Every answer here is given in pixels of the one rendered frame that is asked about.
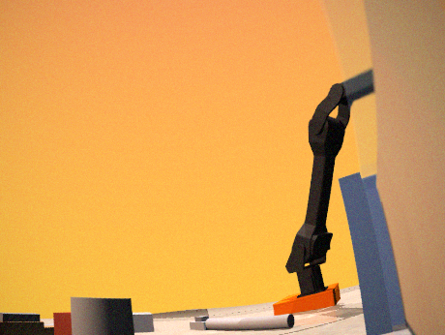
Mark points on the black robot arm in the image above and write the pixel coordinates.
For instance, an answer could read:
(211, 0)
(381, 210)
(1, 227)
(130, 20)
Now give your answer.
(313, 240)

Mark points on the grey cylinder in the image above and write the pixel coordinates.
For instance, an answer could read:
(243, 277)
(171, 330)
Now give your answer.
(102, 316)

